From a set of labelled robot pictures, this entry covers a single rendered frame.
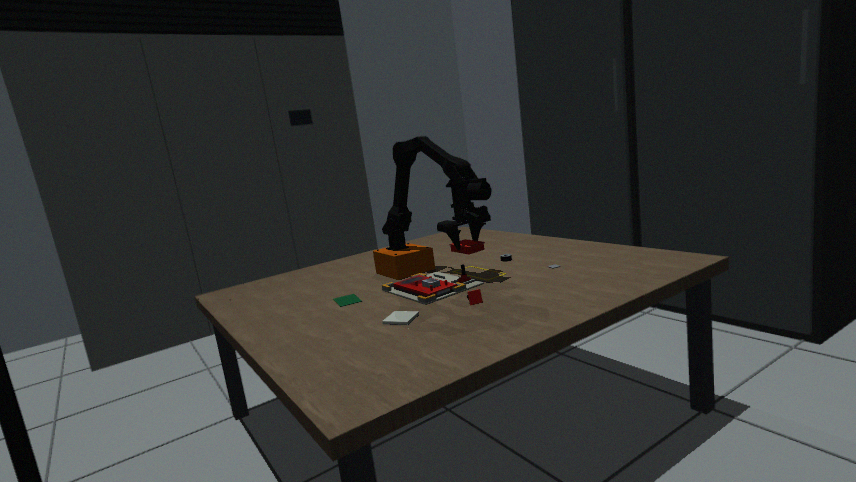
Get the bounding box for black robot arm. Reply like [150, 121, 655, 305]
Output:
[382, 136, 491, 251]

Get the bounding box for green flat square patch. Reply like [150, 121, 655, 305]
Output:
[334, 294, 362, 307]

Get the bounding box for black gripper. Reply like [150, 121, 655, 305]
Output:
[437, 200, 491, 250]

